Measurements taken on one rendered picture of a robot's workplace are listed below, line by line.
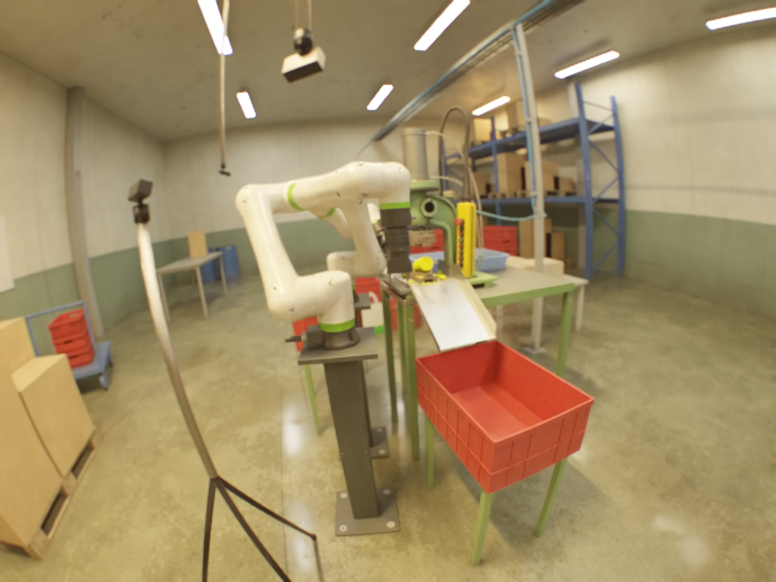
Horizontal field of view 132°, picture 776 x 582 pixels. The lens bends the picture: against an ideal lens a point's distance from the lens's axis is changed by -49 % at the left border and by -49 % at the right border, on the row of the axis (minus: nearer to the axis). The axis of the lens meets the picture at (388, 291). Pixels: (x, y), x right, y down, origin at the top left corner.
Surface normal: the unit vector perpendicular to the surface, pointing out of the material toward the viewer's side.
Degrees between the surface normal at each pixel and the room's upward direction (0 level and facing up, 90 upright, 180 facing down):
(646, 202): 90
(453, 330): 30
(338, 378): 90
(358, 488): 90
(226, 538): 0
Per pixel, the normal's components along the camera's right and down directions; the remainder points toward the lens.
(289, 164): 0.27, 0.21
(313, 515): -0.07, -0.97
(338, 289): 0.64, 0.10
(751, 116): -0.96, 0.14
